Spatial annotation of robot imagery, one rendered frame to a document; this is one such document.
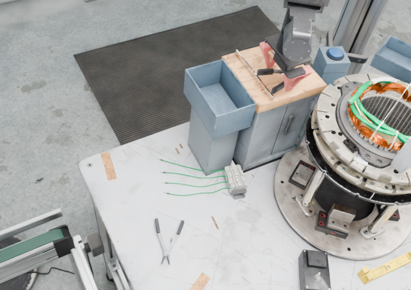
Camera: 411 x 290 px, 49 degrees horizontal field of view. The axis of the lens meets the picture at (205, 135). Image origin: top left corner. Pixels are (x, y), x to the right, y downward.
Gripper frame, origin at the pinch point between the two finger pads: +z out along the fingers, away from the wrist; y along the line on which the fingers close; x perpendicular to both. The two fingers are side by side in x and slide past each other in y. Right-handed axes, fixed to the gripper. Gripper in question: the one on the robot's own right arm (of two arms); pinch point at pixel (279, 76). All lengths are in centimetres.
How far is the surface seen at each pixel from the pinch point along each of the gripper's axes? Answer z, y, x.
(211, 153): 20.2, 2.0, -17.2
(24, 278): 108, -23, -77
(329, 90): -0.7, 9.0, 8.3
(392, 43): 4.9, -2.7, 41.9
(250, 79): 2.6, -3.7, -5.5
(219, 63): 3.6, -12.5, -9.4
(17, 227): 30, -3, -68
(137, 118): 110, -84, -5
